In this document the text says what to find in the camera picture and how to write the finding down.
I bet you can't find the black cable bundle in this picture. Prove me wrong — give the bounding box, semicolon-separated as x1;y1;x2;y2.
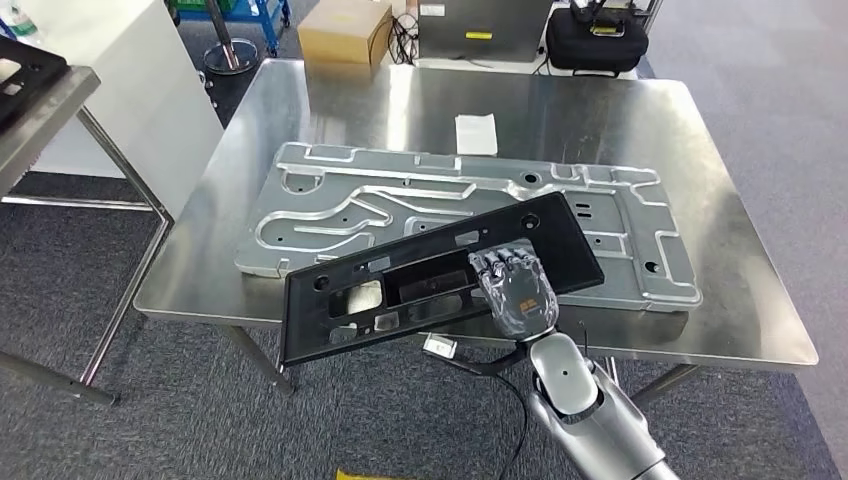
387;13;420;66

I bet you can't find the blue metal cart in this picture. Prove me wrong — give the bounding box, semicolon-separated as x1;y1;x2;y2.
165;0;293;60

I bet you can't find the grey equipment case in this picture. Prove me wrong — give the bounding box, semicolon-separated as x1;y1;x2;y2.
417;0;554;64

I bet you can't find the stainless steel table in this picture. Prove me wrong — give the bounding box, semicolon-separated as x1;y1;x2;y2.
0;64;177;407

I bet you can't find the clear plastic bottle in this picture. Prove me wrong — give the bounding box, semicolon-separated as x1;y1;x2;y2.
3;3;38;41

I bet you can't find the yellow floor tape square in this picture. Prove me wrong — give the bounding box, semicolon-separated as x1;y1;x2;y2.
334;468;415;480

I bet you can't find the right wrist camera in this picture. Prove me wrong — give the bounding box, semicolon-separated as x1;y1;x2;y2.
422;333;531;378

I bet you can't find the black plastic plate part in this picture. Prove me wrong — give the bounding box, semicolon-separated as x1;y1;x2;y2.
278;192;606;368
0;36;70;134

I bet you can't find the brown cardboard box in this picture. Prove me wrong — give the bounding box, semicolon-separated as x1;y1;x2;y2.
296;0;393;66

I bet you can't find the white paper sheet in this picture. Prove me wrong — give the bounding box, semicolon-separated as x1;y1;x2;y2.
454;112;499;158

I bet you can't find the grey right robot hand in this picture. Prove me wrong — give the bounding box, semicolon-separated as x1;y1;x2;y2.
467;243;561;344

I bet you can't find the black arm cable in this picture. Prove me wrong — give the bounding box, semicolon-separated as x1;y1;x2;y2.
493;372;531;480

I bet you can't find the white cabinet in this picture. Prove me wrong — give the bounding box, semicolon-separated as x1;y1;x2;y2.
0;0;227;223

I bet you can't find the stainless steel workbench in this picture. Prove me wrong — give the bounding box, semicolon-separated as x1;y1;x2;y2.
132;58;821;412

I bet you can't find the black carry bag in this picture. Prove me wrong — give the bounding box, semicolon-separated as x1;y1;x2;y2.
545;0;651;77

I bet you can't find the black stanchion chrome base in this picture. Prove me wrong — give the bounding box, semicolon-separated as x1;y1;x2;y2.
201;0;261;75

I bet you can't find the aluminium fixture plate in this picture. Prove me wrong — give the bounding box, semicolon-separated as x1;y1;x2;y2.
233;140;704;313

